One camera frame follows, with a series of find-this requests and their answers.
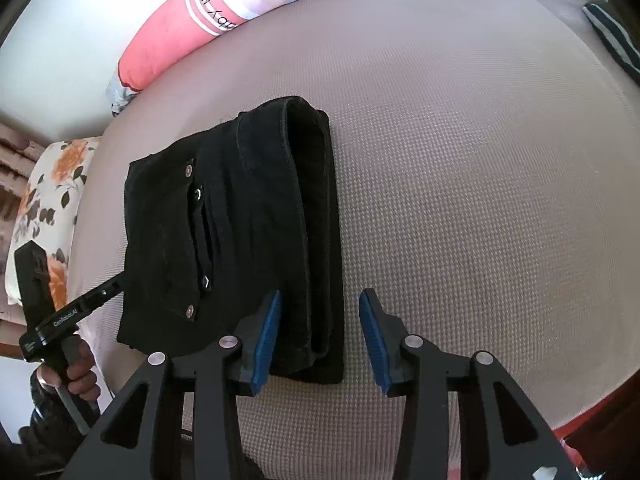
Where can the beige striped curtain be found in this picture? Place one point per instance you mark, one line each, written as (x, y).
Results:
(15, 160)

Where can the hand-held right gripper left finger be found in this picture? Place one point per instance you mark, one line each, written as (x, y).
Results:
(265, 342)

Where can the black white striped cloth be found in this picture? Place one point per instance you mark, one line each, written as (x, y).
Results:
(610, 35)

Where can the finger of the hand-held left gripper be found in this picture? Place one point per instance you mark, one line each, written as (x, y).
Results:
(106, 291)

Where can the beige woven bed mat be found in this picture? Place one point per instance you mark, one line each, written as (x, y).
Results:
(475, 185)

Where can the black pants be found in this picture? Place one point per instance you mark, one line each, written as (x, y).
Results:
(225, 210)

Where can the floral print pillow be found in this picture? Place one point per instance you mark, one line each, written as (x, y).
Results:
(55, 170)

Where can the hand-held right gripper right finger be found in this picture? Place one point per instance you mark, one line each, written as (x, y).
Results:
(375, 345)

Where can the dark red bed frame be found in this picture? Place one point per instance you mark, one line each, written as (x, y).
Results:
(605, 440)

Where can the pink white checkered pillow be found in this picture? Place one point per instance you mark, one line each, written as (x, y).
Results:
(160, 50)

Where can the person's left hand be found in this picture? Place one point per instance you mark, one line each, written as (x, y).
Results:
(80, 372)

